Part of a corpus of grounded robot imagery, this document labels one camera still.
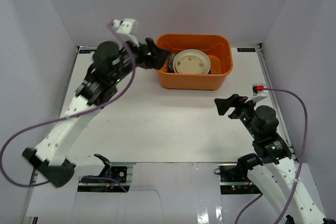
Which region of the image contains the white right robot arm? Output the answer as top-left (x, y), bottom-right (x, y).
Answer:
top-left (214, 94), bottom-right (335, 223)

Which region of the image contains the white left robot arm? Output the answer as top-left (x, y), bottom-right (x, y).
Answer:
top-left (22, 38), bottom-right (171, 188)

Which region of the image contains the black square floral plate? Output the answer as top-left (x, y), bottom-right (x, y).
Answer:
top-left (167, 54), bottom-right (176, 73)

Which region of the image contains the beige round patterned plate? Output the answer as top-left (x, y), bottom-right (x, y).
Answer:
top-left (175, 52), bottom-right (208, 74)

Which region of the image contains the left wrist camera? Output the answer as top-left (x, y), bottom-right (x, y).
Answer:
top-left (109, 18), bottom-right (140, 47)

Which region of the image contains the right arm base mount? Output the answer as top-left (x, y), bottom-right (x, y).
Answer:
top-left (214, 163), bottom-right (255, 188)

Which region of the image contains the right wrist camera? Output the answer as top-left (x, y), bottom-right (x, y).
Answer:
top-left (245, 83), bottom-right (269, 103)

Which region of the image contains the cream white round plate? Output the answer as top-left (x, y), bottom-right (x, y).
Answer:
top-left (172, 49), bottom-right (211, 75)

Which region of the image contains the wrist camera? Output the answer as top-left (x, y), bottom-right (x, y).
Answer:
top-left (109, 18), bottom-right (140, 47)
top-left (245, 83), bottom-right (269, 103)

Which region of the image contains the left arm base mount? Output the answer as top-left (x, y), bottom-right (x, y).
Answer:
top-left (80, 154), bottom-right (128, 186)

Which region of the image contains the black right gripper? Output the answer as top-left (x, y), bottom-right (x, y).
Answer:
top-left (214, 94), bottom-right (259, 139)

